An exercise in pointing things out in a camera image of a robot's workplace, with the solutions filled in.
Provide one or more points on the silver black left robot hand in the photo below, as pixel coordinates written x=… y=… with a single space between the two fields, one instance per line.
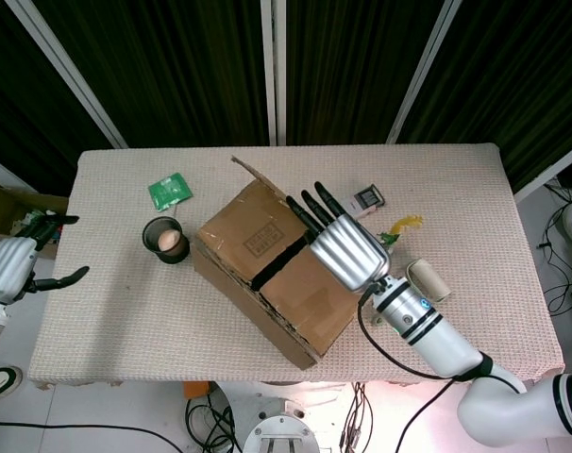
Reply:
x=7 y=269

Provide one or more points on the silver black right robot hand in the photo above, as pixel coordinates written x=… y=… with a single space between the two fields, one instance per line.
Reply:
x=352 y=250

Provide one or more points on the brown cardboard box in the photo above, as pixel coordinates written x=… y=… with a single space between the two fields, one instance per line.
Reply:
x=324 y=311

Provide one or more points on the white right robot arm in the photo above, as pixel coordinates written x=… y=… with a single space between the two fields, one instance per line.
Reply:
x=437 y=340

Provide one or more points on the small white black box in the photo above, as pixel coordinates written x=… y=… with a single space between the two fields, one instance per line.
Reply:
x=371 y=198

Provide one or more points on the yellow green toy plant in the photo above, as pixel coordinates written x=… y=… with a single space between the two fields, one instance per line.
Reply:
x=408 y=222

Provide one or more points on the cardboard box of toys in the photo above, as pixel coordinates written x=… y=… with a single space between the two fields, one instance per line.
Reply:
x=3 y=203

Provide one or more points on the pale green lint roller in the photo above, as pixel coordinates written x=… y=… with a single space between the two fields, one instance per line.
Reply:
x=432 y=280

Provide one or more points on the white black shoe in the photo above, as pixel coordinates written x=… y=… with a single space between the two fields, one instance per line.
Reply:
x=3 y=380

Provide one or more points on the beige waffle tablecloth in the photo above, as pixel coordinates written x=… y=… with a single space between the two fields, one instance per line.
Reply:
x=456 y=189

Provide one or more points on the peach coloured egg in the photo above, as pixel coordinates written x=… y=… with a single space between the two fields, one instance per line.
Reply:
x=168 y=240

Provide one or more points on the black mesh cup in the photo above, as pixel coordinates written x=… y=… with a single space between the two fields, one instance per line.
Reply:
x=173 y=257

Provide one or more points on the green foil packet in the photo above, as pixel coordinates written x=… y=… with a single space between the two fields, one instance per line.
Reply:
x=170 y=191

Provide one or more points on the dark green curtain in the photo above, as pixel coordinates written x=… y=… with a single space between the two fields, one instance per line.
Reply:
x=12 y=71
x=173 y=61
x=352 y=61
x=526 y=71

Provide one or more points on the white robot torso base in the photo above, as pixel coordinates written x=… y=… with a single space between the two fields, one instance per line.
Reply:
x=281 y=429

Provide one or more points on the small orange object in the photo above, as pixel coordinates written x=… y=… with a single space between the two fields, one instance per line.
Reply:
x=196 y=389

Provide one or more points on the white frame post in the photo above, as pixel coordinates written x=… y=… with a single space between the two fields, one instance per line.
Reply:
x=423 y=71
x=273 y=71
x=550 y=174
x=73 y=71
x=3 y=170

